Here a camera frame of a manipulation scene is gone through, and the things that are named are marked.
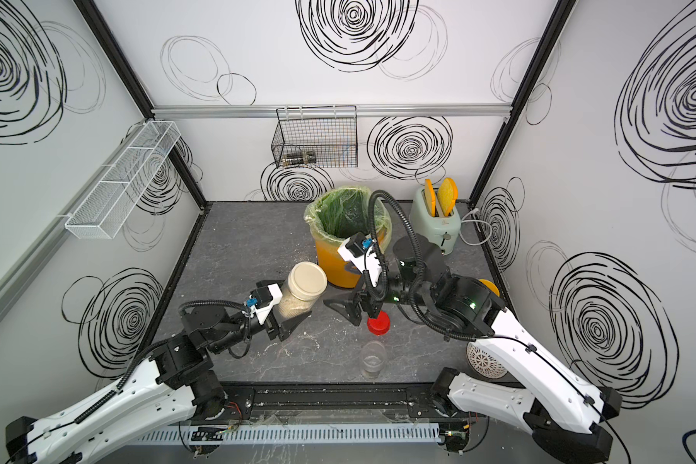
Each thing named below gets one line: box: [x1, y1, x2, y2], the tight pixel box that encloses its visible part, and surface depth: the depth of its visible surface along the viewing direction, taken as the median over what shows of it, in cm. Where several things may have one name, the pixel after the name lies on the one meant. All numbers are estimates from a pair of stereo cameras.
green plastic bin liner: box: [303, 185, 393, 252], surface depth 91 cm
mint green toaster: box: [408, 187, 462, 257], surface depth 96 cm
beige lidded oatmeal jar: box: [278, 261, 328, 319], surface depth 60 cm
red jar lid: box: [367, 310, 391, 336], surface depth 87 cm
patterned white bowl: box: [465, 343, 508, 379], surface depth 81 cm
